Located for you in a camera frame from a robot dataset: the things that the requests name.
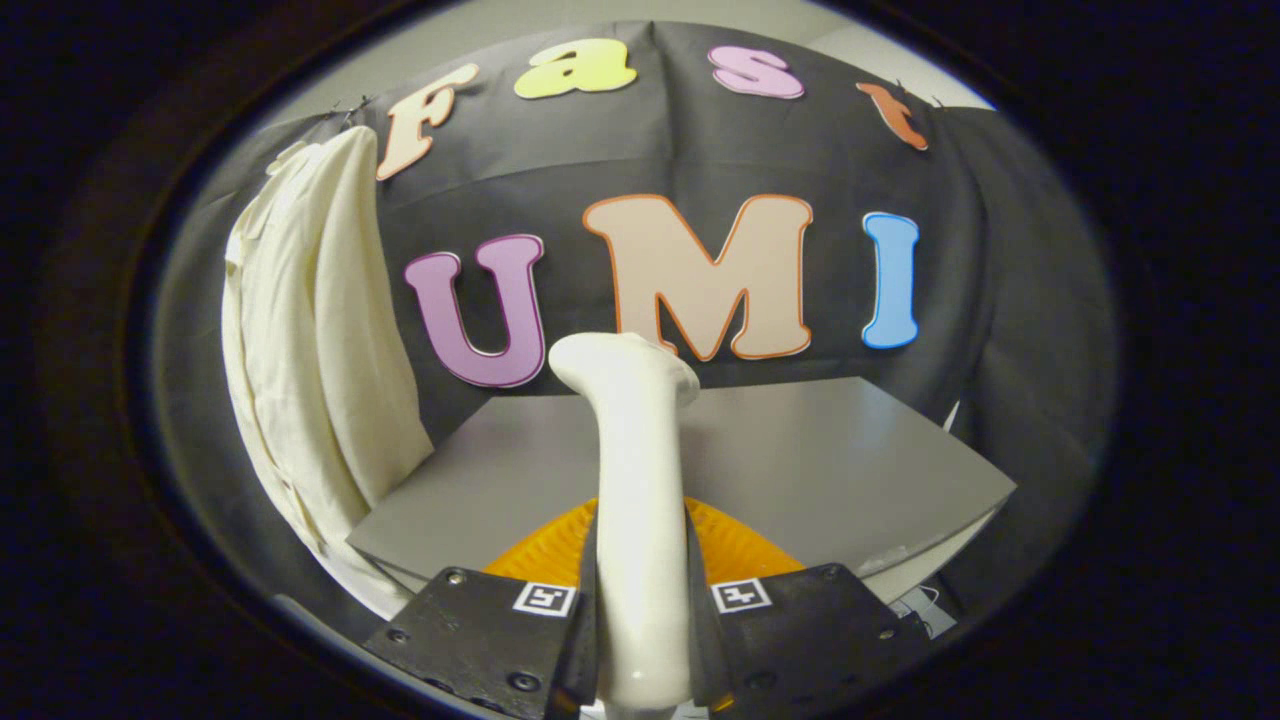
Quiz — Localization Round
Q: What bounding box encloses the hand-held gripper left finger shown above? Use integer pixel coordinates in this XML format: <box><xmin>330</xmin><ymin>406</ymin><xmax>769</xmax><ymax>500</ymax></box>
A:
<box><xmin>362</xmin><ymin>498</ymin><xmax>602</xmax><ymax>720</ymax></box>

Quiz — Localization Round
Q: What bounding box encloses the white garment steamer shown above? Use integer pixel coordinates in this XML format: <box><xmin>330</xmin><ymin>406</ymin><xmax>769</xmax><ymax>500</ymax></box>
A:
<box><xmin>548</xmin><ymin>332</ymin><xmax>701</xmax><ymax>713</ymax></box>

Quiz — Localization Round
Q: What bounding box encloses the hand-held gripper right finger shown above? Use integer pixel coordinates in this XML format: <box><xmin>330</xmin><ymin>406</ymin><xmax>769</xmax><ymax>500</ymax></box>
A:
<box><xmin>684</xmin><ymin>497</ymin><xmax>933</xmax><ymax>715</ymax></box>

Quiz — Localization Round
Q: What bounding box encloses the grey-topped white cabinet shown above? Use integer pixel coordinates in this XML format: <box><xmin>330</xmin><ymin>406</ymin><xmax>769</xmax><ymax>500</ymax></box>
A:
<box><xmin>347</xmin><ymin>377</ymin><xmax>1018</xmax><ymax>613</ymax></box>

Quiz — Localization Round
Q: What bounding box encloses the cream button shirt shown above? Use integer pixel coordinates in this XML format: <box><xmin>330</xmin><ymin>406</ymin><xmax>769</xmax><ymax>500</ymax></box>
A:
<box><xmin>221</xmin><ymin>126</ymin><xmax>436</xmax><ymax>591</ymax></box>

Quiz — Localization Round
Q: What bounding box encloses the white mannequin stand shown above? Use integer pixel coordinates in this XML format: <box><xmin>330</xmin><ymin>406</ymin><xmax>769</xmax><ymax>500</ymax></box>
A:
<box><xmin>315</xmin><ymin>545</ymin><xmax>413</xmax><ymax>621</ymax></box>

